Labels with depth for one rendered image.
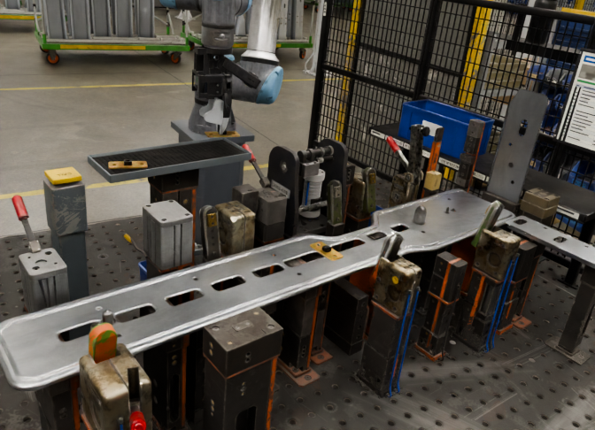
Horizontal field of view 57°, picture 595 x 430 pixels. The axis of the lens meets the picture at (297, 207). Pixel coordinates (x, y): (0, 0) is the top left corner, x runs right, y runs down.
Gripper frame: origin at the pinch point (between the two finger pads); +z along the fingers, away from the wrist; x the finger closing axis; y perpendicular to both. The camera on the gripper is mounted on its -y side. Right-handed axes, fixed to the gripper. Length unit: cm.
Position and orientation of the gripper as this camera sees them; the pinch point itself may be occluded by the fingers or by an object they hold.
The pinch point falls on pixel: (222, 127)
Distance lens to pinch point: 141.5
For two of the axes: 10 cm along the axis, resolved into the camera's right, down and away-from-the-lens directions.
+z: -1.0, 9.0, 4.2
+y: -9.1, 0.9, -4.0
